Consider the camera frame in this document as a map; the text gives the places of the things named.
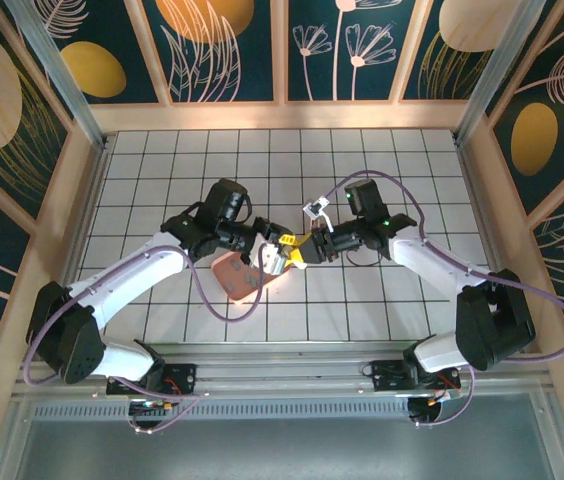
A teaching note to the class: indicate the pink plastic tray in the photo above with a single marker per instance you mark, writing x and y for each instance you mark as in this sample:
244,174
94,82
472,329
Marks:
223,275

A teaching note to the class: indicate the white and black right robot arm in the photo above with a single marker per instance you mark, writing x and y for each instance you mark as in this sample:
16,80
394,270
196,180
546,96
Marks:
437,262

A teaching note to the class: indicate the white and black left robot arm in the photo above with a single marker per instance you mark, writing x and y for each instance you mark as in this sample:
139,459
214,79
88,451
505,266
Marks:
127,275

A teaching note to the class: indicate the white grid mat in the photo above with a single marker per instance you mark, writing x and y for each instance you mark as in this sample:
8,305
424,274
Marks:
212,150

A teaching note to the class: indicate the grey metal panel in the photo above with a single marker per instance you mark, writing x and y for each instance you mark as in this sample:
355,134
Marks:
282,450

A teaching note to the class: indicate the aluminium mounting rail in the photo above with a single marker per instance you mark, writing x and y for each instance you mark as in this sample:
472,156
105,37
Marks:
282,375

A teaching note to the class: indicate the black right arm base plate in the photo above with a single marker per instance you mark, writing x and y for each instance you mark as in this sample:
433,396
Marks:
387,375

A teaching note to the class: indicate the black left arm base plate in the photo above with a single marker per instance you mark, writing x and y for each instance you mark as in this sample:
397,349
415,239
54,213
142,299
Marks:
182,375

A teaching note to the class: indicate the aluminium frame post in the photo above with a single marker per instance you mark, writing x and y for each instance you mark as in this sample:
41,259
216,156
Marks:
499,75
57,75

